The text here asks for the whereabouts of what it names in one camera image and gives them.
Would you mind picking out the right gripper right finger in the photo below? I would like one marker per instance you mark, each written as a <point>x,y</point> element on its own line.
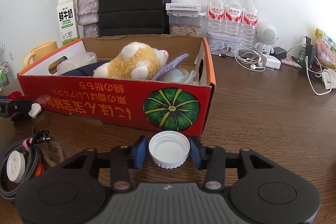
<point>256,189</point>

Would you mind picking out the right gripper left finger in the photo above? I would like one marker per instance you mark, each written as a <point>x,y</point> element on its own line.
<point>78,189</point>

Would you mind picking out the navy zipper pouch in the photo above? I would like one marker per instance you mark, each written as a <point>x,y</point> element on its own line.
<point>85,71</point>

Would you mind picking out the white bottle cap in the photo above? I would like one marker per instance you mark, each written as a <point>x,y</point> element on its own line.
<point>169,149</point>

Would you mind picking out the yellow plush toy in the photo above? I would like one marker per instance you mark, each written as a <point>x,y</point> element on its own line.
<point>136,61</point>

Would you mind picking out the iridescent plastic bag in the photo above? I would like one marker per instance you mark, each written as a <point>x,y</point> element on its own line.
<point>181,76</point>

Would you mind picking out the purple fabric pouch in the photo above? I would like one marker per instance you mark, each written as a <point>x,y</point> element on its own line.
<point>170,66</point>

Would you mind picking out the red artificial rose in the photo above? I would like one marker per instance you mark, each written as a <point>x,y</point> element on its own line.
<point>16,96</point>

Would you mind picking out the white small round device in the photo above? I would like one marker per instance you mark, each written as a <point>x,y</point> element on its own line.
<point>35,110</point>

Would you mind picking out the yellow ceramic mug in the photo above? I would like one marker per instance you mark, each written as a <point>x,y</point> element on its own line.
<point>40,51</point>

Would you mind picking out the white milk carton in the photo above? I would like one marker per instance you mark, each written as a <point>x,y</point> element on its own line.
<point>67,20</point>

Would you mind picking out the red cardboard box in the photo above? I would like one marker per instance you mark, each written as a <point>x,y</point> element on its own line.
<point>148,105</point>

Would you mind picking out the purple flower vase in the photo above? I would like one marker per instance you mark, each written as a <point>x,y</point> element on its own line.
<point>88,17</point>

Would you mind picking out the white charger block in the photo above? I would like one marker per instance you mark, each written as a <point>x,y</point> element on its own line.
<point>271,61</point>

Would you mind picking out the black phone stand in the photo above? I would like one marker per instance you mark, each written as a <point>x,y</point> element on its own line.
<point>307,55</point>

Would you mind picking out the white earphones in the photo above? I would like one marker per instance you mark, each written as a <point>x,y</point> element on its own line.
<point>251,59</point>

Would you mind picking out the decorated tin box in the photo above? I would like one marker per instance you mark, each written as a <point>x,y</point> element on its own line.
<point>221,44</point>

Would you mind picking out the snack packet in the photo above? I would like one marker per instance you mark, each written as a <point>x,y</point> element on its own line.
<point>325,49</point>

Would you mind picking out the white robot speaker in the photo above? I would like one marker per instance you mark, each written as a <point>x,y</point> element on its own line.
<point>266,36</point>

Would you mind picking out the water bottle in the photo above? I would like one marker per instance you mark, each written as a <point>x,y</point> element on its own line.
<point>249,23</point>
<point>233,18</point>
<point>215,15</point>

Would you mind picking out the white paper box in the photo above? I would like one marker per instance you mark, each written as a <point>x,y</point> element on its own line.
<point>183,7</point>

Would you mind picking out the clear seed container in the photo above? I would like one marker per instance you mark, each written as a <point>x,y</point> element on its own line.
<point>186,23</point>

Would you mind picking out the wire storage rack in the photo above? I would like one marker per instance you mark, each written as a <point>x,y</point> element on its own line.
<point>5,74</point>

